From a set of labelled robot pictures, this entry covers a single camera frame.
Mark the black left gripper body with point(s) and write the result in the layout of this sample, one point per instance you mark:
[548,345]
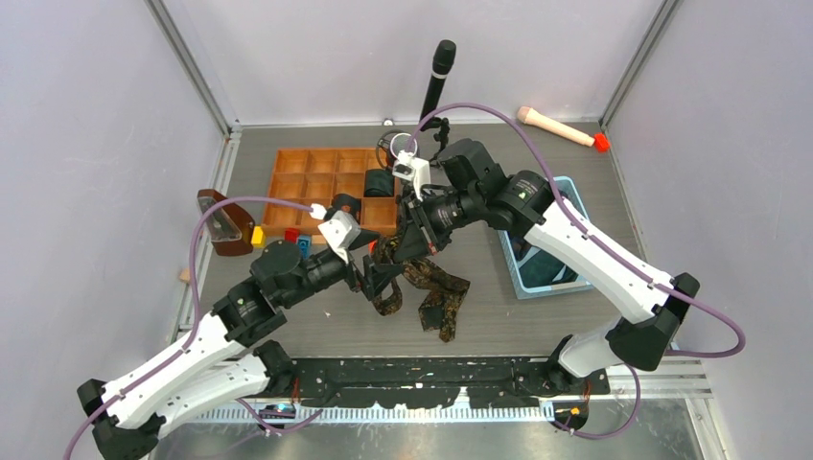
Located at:
[357,281]

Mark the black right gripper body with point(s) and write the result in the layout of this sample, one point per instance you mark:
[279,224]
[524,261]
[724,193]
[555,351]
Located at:
[433,218]

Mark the black key pattern tie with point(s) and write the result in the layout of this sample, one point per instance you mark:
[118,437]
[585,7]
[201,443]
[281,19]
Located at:
[445,292]

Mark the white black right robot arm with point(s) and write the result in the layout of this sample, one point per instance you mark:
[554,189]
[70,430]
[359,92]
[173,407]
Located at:
[652,304]

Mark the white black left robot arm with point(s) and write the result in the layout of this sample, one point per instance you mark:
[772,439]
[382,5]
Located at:
[227,355]

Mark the rolled dark green tie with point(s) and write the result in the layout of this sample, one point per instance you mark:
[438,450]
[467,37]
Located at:
[378,183]

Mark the blue toy brick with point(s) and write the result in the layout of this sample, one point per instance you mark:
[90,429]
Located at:
[304,243]

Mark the round silver mesh microphone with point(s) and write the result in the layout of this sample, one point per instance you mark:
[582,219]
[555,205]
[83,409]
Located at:
[390,144]

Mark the rolled black tie in tray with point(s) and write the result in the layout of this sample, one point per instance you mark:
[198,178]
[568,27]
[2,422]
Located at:
[348,204]

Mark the red toy brick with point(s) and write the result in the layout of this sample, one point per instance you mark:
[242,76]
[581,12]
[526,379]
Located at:
[291,235]

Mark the orange wooden compartment tray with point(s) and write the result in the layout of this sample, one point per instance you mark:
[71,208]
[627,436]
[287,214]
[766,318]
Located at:
[308,176]

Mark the light blue plastic basket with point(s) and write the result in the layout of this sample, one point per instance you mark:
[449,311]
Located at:
[524,293]

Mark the yellow block by metronome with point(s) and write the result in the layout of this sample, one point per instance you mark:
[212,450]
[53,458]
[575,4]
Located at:
[258,238]

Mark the dark green patterned tie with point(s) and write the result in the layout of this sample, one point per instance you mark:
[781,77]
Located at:
[538,268]

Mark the beige wooden pestle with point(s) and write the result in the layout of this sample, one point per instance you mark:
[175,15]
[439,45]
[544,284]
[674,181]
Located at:
[531,117]

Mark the brown wooden metronome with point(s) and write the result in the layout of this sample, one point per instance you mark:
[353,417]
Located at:
[230,229]

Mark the black handheld microphone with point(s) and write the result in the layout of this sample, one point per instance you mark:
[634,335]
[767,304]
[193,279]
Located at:
[442,63]

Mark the red block at corner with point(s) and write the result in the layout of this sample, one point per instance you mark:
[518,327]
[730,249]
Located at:
[601,142]

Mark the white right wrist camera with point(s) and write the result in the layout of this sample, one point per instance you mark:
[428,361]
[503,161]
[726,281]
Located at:
[414,170]

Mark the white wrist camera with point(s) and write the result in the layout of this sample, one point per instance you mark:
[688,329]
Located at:
[414,170]
[339,232]

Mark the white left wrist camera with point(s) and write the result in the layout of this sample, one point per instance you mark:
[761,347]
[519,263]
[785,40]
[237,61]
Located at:
[339,232]

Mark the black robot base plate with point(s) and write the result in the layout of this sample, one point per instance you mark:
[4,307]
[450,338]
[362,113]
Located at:
[432,382]

